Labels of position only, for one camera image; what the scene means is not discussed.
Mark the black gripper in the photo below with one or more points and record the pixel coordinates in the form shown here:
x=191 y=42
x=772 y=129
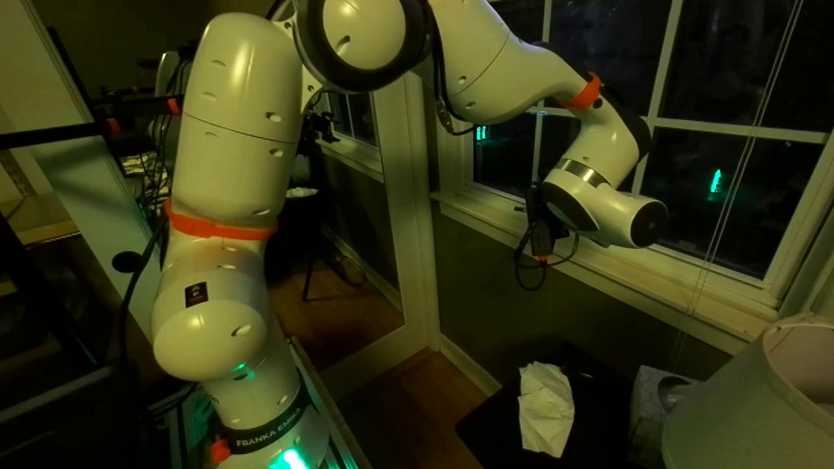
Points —
x=543 y=225

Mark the white window sash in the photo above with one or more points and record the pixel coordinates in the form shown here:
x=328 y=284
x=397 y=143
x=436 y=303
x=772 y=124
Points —
x=740 y=131

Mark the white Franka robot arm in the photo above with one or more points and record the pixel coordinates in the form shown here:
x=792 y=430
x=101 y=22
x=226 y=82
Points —
x=237 y=131

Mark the small white side window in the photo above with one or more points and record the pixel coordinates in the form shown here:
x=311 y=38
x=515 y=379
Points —
x=349 y=155

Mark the white crumpled tissue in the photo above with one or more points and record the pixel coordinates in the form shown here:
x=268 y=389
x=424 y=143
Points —
x=548 y=408

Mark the pale patterned basket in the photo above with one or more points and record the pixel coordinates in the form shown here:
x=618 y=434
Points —
x=647 y=400

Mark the white window frame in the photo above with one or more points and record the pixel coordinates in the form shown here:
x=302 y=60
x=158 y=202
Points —
x=609 y=288

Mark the black camera rig bar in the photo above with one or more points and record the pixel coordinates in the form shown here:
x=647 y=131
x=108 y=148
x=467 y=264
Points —
x=53 y=133

